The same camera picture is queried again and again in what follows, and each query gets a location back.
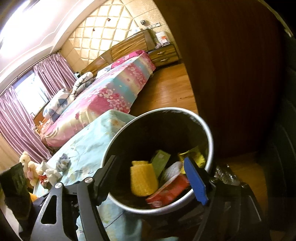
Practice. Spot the white crumpled tissue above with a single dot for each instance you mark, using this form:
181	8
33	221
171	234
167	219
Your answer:
53	176

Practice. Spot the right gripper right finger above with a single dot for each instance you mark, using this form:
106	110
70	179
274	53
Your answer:
230	212

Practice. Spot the green milk carton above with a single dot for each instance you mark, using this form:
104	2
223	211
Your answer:
159	162

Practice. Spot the yellow wrapper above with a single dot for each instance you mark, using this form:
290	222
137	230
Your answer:
195	154

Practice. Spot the pink pillow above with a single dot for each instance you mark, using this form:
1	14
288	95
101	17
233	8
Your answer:
126	57

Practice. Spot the wooden headboard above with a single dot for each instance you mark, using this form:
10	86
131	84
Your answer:
142	40

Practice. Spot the wooden nightstand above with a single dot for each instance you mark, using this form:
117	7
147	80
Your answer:
164	55

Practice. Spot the green white drink pouch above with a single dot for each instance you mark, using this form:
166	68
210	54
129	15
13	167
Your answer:
170	172

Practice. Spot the teddy bear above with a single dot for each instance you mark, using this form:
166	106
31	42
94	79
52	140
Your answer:
31	169

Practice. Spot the dark wooden door panel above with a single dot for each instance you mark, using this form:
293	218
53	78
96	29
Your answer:
234	54

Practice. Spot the striped folded blanket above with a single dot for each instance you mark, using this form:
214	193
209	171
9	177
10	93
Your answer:
82	83

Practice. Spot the folded white blue quilt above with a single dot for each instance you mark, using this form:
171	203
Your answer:
60	101

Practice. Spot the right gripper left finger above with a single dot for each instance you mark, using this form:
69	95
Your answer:
63	205

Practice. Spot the white box on nightstand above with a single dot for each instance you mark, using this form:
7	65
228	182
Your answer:
163	38

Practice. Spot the white pillow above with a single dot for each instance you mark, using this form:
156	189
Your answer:
103	71

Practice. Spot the pink floral bed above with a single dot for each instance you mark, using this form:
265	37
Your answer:
117	89

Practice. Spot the pink curtain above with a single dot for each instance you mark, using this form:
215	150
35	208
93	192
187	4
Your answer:
17	126

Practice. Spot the yellow ribbed sponge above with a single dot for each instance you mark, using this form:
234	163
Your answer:
143	180

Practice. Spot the teal floral table cloth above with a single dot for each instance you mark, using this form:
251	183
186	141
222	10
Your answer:
85	151

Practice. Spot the red white 1928 box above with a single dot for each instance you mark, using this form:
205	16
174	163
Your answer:
168	192

